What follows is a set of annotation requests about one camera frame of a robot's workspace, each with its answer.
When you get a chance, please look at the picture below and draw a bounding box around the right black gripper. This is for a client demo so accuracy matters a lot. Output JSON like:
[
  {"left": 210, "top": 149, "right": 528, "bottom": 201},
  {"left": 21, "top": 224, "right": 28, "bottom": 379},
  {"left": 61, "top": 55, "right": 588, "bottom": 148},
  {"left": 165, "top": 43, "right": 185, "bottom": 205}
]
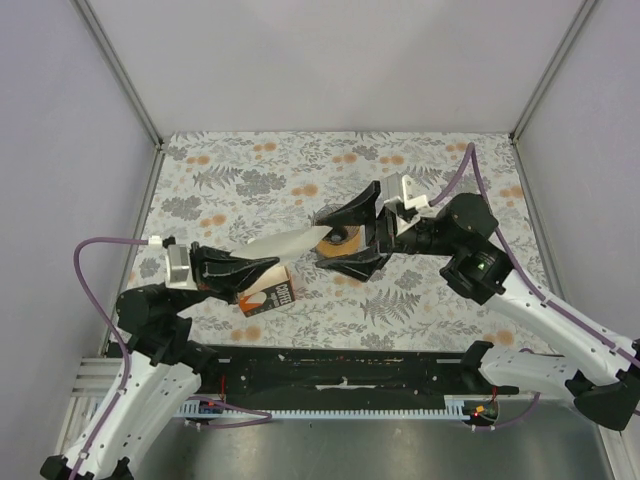
[{"left": 317, "top": 179, "right": 461, "bottom": 282}]

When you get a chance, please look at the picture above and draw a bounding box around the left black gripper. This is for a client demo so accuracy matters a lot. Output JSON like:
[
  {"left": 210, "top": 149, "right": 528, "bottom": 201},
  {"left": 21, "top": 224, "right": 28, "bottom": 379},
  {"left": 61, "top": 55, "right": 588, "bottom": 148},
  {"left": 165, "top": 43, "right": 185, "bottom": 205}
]
[{"left": 170, "top": 238, "right": 281, "bottom": 313}]

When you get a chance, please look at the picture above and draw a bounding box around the tan wooden dripper collar ring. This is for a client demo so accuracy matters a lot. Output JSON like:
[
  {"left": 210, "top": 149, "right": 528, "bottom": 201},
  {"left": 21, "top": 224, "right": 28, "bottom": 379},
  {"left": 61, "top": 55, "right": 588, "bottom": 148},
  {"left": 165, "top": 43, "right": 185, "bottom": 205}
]
[{"left": 314, "top": 224, "right": 365, "bottom": 261}]

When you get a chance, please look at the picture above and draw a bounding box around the orange black coffee filter box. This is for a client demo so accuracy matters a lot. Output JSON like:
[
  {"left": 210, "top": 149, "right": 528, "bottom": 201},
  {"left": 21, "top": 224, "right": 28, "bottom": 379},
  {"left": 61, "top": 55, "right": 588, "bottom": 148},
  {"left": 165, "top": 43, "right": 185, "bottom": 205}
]
[{"left": 238, "top": 265, "right": 295, "bottom": 317}]

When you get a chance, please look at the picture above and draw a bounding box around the cream paper coffee filter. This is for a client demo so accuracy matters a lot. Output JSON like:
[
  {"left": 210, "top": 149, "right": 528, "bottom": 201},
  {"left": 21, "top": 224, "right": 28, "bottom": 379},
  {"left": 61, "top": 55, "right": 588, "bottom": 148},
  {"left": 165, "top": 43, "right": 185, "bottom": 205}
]
[{"left": 232, "top": 226, "right": 332, "bottom": 263}]

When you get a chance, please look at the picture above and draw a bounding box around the clear ribbed glass dripper cone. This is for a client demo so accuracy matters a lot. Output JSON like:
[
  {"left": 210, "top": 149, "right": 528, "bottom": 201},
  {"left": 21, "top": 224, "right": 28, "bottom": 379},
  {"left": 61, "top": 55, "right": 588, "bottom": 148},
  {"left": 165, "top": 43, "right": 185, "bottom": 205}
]
[{"left": 315, "top": 224, "right": 362, "bottom": 258}]

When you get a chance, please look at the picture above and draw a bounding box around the clear glass coffee server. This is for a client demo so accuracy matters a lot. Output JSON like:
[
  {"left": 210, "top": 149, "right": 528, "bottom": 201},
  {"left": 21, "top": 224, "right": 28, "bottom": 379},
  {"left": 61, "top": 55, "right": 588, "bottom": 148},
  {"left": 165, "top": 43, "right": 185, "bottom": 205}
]
[{"left": 311, "top": 205, "right": 332, "bottom": 226}]

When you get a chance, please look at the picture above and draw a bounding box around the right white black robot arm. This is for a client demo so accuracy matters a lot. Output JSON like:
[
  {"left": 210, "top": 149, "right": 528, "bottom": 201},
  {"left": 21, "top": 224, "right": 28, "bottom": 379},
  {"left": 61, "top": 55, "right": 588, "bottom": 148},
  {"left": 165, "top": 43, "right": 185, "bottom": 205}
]
[{"left": 316, "top": 179, "right": 639, "bottom": 431}]

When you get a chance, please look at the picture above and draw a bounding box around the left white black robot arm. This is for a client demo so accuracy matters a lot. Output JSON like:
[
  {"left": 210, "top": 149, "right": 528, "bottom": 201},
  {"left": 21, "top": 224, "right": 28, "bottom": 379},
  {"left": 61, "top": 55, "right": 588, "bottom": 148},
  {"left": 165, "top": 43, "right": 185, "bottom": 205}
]
[{"left": 40, "top": 236, "right": 280, "bottom": 479}]

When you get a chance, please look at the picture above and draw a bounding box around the floral patterned table mat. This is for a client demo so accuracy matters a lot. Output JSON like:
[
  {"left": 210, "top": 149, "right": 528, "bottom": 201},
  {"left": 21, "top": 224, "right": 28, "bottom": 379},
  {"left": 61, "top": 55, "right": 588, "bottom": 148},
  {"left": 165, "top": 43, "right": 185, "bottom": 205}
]
[{"left": 144, "top": 132, "right": 548, "bottom": 353}]

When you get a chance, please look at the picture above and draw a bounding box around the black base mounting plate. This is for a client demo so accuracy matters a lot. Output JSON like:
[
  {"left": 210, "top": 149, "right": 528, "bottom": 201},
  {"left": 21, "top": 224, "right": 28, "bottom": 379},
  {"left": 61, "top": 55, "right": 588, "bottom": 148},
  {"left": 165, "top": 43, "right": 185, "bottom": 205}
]
[{"left": 197, "top": 345, "right": 518, "bottom": 404}]

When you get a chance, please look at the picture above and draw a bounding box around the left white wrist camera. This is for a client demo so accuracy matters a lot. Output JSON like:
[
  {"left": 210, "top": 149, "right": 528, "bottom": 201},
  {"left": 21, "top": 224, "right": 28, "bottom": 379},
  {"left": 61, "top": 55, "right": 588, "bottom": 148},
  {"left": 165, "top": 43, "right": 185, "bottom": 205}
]
[{"left": 148, "top": 235, "right": 197, "bottom": 291}]

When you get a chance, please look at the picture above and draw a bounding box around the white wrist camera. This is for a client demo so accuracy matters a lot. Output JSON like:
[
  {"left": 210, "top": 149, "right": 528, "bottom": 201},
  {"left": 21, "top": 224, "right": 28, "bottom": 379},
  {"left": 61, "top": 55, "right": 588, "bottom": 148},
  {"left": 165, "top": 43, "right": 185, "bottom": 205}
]
[
  {"left": 148, "top": 235, "right": 197, "bottom": 291},
  {"left": 380, "top": 173, "right": 428, "bottom": 223}
]

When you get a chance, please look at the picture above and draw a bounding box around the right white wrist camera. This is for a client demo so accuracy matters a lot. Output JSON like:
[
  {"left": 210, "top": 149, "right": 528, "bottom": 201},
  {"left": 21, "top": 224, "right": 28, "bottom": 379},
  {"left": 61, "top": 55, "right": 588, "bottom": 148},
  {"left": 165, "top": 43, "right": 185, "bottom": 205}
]
[{"left": 380, "top": 173, "right": 428, "bottom": 223}]

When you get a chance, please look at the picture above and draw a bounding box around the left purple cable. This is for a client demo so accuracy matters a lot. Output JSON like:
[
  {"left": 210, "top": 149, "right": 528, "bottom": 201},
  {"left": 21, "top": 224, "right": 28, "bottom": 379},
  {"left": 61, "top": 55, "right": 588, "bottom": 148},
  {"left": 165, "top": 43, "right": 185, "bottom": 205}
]
[{"left": 63, "top": 235, "right": 274, "bottom": 480}]

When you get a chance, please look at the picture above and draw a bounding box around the purple cable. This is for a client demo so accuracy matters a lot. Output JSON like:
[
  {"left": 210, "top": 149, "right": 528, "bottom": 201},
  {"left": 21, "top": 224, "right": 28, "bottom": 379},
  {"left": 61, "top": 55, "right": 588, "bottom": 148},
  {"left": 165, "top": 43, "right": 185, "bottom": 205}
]
[
  {"left": 429, "top": 141, "right": 640, "bottom": 432},
  {"left": 63, "top": 235, "right": 274, "bottom": 480}
]

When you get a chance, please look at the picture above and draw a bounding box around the white slotted cable duct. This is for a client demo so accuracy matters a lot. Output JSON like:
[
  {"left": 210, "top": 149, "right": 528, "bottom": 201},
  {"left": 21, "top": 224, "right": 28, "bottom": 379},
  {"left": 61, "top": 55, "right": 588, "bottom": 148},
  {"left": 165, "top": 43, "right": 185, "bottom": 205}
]
[{"left": 173, "top": 396, "right": 499, "bottom": 421}]

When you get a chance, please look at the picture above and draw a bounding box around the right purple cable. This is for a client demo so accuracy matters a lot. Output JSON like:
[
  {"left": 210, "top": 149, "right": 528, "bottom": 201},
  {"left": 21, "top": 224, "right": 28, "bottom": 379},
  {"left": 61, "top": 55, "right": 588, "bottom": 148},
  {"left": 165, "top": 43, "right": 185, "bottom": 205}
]
[{"left": 429, "top": 141, "right": 640, "bottom": 432}]

